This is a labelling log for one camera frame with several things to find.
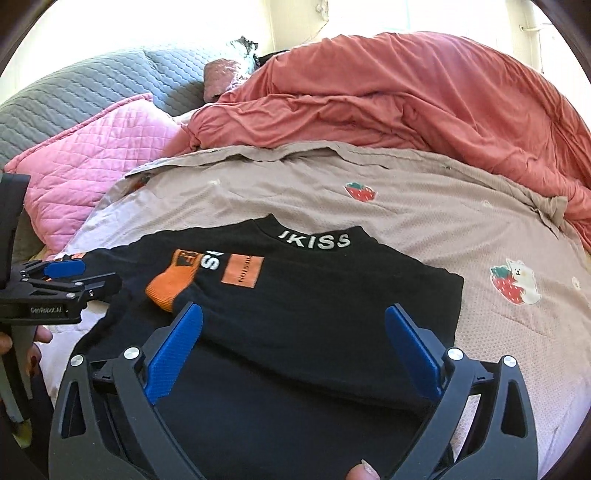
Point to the right hand painted nails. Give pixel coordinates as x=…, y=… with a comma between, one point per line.
x=362, y=471

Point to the pink quilted pillow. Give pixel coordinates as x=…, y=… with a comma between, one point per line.
x=71, y=171

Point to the black sweater orange cuffs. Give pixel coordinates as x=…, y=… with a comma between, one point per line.
x=293, y=376

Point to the left hand painted nails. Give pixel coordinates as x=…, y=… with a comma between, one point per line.
x=33, y=355

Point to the grey quilted headboard cushion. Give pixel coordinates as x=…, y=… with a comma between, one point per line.
x=174, y=77

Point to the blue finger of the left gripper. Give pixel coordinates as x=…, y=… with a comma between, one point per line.
x=96, y=287
x=53, y=269

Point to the beige strawberry print bedsheet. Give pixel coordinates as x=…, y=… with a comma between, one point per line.
x=527, y=275

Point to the coral red duvet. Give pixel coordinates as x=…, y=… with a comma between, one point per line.
x=427, y=91

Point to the small mauve pillow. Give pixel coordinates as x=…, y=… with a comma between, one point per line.
x=222, y=75

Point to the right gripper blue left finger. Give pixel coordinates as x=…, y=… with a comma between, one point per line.
x=167, y=349

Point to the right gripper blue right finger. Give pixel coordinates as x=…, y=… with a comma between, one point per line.
x=419, y=350

